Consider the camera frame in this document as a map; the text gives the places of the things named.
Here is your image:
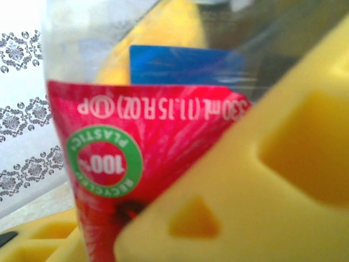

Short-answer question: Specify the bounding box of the crushed bottle red label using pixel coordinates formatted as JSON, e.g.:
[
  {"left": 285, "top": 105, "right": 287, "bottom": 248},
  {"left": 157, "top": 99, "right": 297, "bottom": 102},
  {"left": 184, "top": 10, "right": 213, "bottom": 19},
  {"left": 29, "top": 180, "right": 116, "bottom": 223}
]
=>
[{"left": 40, "top": 0, "right": 349, "bottom": 262}]

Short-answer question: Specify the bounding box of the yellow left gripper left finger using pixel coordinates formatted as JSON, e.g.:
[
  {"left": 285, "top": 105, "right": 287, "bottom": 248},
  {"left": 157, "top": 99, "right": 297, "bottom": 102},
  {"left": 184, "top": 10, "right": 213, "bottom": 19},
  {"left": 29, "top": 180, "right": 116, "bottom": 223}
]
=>
[{"left": 0, "top": 209, "right": 91, "bottom": 262}]

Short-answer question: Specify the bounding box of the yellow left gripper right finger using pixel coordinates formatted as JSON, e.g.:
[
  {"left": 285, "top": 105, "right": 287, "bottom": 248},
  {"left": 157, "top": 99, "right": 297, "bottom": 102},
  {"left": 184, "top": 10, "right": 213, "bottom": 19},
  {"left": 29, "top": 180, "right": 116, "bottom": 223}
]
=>
[{"left": 114, "top": 13, "right": 349, "bottom": 262}]

